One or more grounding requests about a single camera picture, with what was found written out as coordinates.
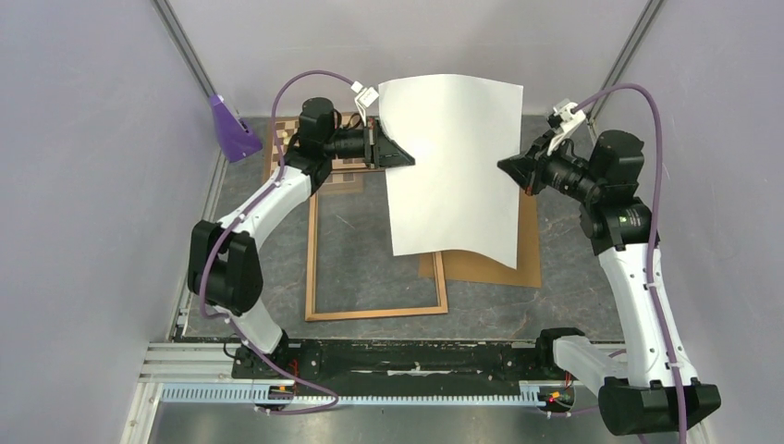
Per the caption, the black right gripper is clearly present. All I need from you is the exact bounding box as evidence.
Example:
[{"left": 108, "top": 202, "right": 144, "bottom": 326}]
[{"left": 498, "top": 129, "right": 604, "bottom": 204}]

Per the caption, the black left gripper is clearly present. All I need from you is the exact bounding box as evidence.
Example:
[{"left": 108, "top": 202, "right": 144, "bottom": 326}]
[{"left": 324, "top": 117, "right": 414, "bottom": 171}]

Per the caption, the red sunset photo print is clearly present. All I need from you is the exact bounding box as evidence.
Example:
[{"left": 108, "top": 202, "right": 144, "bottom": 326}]
[{"left": 379, "top": 74, "right": 523, "bottom": 268}]

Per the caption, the brown cardboard backing board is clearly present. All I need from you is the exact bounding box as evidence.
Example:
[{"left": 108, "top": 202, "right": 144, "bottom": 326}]
[{"left": 441, "top": 192, "right": 542, "bottom": 289}]

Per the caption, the wooden picture frame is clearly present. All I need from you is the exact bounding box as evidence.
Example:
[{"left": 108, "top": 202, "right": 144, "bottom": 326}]
[{"left": 304, "top": 161, "right": 448, "bottom": 322}]

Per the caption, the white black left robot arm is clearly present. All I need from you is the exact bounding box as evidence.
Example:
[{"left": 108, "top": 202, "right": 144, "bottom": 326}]
[{"left": 186, "top": 97, "right": 416, "bottom": 377}]

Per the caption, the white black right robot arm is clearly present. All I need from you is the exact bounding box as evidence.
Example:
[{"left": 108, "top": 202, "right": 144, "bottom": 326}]
[{"left": 497, "top": 130, "right": 721, "bottom": 436}]

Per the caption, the wooden chessboard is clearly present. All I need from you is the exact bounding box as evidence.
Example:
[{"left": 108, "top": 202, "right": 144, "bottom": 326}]
[{"left": 263, "top": 117, "right": 372, "bottom": 195}]

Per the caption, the purple wedge stand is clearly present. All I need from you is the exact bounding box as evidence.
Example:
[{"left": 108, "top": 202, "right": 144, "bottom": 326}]
[{"left": 209, "top": 94, "right": 263, "bottom": 163}]

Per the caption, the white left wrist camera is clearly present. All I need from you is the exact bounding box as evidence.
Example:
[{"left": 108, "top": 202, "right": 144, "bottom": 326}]
[{"left": 350, "top": 81, "right": 379, "bottom": 126}]

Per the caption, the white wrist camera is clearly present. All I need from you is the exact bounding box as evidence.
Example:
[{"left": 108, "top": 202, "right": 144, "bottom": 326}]
[
  {"left": 350, "top": 81, "right": 379, "bottom": 126},
  {"left": 547, "top": 99, "right": 586, "bottom": 155}
]

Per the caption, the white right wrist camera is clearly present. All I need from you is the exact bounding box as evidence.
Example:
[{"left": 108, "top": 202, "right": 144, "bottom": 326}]
[{"left": 547, "top": 99, "right": 586, "bottom": 155}]

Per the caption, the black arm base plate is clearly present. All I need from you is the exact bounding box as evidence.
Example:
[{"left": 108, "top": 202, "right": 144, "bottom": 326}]
[{"left": 269, "top": 339, "right": 576, "bottom": 384}]

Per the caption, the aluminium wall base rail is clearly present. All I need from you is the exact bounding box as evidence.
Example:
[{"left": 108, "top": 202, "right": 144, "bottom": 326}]
[{"left": 167, "top": 153, "right": 228, "bottom": 341}]

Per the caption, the slotted cable duct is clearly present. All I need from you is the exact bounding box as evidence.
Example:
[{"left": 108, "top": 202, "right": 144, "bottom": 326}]
[{"left": 160, "top": 382, "right": 577, "bottom": 407}]

